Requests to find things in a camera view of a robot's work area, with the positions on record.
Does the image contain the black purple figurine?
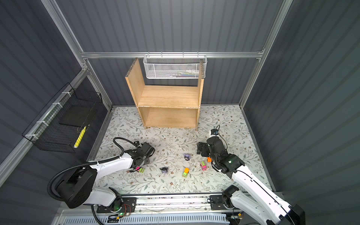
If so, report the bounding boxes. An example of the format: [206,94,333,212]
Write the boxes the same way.
[160,167,168,174]
[184,154,191,161]

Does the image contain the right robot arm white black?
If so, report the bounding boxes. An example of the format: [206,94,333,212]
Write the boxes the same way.
[197,136,306,225]

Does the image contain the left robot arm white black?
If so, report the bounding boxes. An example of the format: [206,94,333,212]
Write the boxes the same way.
[47,137,155,212]

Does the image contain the wooden two-tier shelf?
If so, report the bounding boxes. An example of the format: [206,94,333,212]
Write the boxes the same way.
[125,58,204,129]

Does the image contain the pink green toy car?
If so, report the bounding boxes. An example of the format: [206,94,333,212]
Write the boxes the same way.
[135,167,145,173]

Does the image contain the pink green toy truck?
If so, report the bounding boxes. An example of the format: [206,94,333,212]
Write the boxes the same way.
[200,161,207,171]

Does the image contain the yellow green marker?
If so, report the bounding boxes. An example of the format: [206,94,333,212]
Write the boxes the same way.
[74,126,87,149]

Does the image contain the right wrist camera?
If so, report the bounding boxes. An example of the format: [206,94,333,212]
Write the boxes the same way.
[210,128,219,137]

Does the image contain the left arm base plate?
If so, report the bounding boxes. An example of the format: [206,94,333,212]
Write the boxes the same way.
[96,197,137,215]

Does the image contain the aluminium rail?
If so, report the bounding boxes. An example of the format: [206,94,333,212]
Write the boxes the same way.
[57,192,285,214]

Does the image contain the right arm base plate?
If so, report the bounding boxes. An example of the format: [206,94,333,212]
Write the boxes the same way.
[207,195,234,211]

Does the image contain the white ribbed cable duct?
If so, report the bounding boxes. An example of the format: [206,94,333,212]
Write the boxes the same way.
[63,212,231,225]

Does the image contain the black wire basket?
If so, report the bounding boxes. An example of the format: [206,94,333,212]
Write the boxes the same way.
[22,84,103,153]

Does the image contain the white wire mesh basket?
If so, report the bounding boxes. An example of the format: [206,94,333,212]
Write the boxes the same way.
[143,56,207,79]

